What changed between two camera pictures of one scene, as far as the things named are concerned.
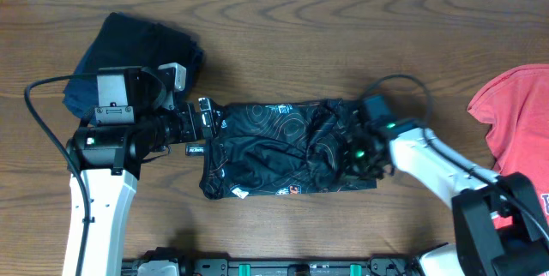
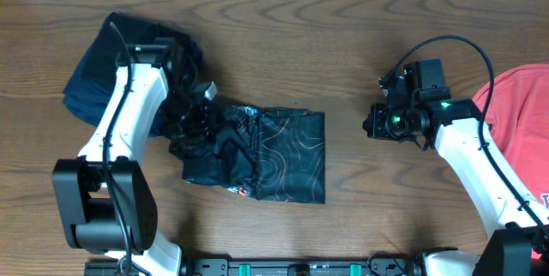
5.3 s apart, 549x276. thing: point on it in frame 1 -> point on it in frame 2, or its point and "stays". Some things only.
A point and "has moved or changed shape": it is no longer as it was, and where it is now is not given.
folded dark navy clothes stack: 123,42 stays
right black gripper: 345,154 -> 376,123
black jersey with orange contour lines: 283,147 has moved or changed shape
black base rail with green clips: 292,267 stays
